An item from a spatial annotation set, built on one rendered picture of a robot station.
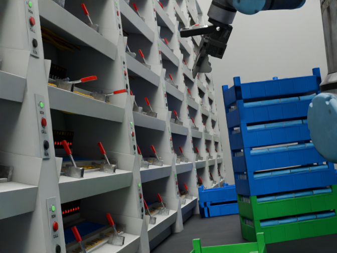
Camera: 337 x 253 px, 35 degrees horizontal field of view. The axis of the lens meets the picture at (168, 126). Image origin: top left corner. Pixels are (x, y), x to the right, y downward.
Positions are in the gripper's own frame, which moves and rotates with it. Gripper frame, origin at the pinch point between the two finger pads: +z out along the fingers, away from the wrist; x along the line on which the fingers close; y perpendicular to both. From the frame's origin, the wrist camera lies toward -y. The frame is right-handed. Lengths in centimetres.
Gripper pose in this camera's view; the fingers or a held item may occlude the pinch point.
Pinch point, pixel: (192, 73)
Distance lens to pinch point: 188.3
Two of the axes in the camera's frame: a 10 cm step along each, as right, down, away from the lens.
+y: 9.5, 3.0, 1.1
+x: 0.2, -3.8, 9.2
